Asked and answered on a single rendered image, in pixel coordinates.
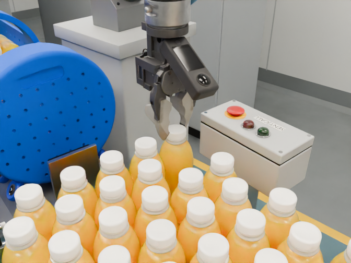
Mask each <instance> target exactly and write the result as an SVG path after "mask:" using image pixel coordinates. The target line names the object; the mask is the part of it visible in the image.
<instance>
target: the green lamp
mask: <svg viewBox="0 0 351 263"><path fill-rule="evenodd" d="M257 133H258V134H259V135H261V136H267V135H269V133H270V131H269V129H268V128H267V127H260V128H258V130H257Z"/></svg>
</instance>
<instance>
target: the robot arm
mask: <svg viewBox="0 0 351 263"><path fill-rule="evenodd" d="M196 1H197V0H144V11H145V21H142V22H141V23H142V30H145V31H146V33H147V49H143V52H142V55H139V56H136V57H135V64H136V80H137V83H138V84H139V85H141V86H143V88H145V89H146V90H148V91H151V92H150V103H151V104H148V105H146V106H145V114H146V115H147V117H148V118H149V119H150V120H151V121H152V122H153V123H154V124H155V128H156V130H157V133H158V135H159V137H160V138H161V139H162V140H165V139H166V138H167V137H168V135H169V133H170V132H169V130H168V127H169V124H170V121H169V114H170V111H171V109H172V106H173V107H174V108H175V109H176V110H177V111H178V112H179V114H180V117H181V119H180V125H183V126H185V127H187V125H188V122H189V120H190V118H191V115H192V112H193V108H194V107H195V103H196V100H200V99H203V98H206V97H210V96H213V95H214V94H215V93H216V91H217V90H218V89H219V85H218V83H217V82H216V80H215V79H214V78H213V76H212V75H211V74H210V72H209V71H208V69H207V68H206V66H205V65H204V63H203V62H202V61H201V59H200V58H199V56H198V55H197V53H196V52H195V51H194V49H193V48H192V46H191V45H190V43H189V42H188V40H187V39H186V38H185V37H182V36H184V35H186V34H188V32H189V24H188V23H189V22H190V12H191V5H192V4H193V3H195V2H196ZM144 50H147V51H146V52H144ZM145 56H147V57H145ZM144 57H145V58H144ZM138 69H139V75H138ZM174 93H175V96H172V95H173V94H174ZM166 96H168V97H169V98H170V101H168V100H167V99H166Z"/></svg>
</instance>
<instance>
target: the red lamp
mask: <svg viewBox="0 0 351 263"><path fill-rule="evenodd" d="M243 126H244V127H246V128H253V127H254V121H252V120H250V119H247V120H245V121H244V122H243Z"/></svg>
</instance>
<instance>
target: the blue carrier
mask: <svg viewBox="0 0 351 263"><path fill-rule="evenodd" d="M5 20H6V21H9V22H11V23H13V24H14V25H15V26H16V27H17V28H16V27H15V26H13V25H11V24H10V23H8V22H6V21H5ZM18 28H19V29H18ZM0 34H2V35H4V36H5V37H7V38H8V39H10V40H11V41H13V42H14V43H16V44H17V45H18V46H19V47H16V48H14V49H12V50H9V51H7V52H5V53H4V54H2V55H0V175H2V176H4V177H6V178H8V179H10V180H13V181H17V182H21V183H27V184H32V183H33V184H42V183H49V182H51V179H50V174H49V169H48V165H47V161H48V159H51V158H53V157H57V156H59V155H61V154H64V153H67V152H69V151H72V150H74V149H77V148H80V147H82V146H85V145H91V144H96V145H97V151H98V153H99V151H100V150H101V149H102V147H103V146H104V144H105V142H106V141H107V139H108V137H109V135H110V132H111V130H112V127H113V123H114V118H115V97H114V92H113V89H112V86H111V83H110V81H109V79H108V78H107V76H106V75H105V73H104V72H103V71H102V69H101V68H100V67H99V66H98V65H97V64H95V63H94V62H93V61H91V60H90V59H88V58H86V57H85V56H83V55H81V54H79V53H77V52H76V51H74V50H72V49H70V48H68V47H65V46H62V45H58V44H53V43H41V42H40V41H39V40H38V38H37V36H36V35H35V34H34V33H33V31H32V30H31V29H30V28H29V27H28V26H27V25H25V24H24V23H23V22H21V21H20V20H18V19H17V18H15V17H13V16H11V15H9V14H7V13H5V12H3V11H1V10H0Z"/></svg>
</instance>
